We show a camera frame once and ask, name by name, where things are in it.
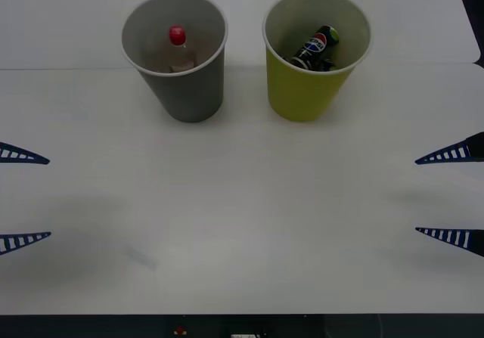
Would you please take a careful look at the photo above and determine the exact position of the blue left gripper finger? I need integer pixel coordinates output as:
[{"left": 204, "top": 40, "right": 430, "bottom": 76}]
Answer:
[
  {"left": 0, "top": 231, "right": 52, "bottom": 257},
  {"left": 0, "top": 141, "right": 51, "bottom": 166}
]

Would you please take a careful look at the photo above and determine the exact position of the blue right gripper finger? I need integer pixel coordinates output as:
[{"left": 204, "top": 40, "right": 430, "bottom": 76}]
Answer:
[
  {"left": 414, "top": 227, "right": 484, "bottom": 259},
  {"left": 414, "top": 131, "right": 484, "bottom": 166}
]

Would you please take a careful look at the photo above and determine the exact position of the small red-capped plastic bottle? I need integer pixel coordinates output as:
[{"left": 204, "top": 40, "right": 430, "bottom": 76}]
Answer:
[{"left": 166, "top": 25, "right": 198, "bottom": 76}]

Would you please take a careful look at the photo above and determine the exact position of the crushed black drink can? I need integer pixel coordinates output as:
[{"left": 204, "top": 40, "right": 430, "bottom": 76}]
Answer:
[{"left": 302, "top": 58, "right": 338, "bottom": 71}]

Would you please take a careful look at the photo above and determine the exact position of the yellow-green plastic waste bin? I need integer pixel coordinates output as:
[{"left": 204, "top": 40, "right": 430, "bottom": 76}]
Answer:
[{"left": 262, "top": 0, "right": 374, "bottom": 122}]

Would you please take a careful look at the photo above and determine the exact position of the grey plastic waste bin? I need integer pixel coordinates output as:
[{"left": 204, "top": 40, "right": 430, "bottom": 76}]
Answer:
[{"left": 120, "top": 0, "right": 229, "bottom": 123}]

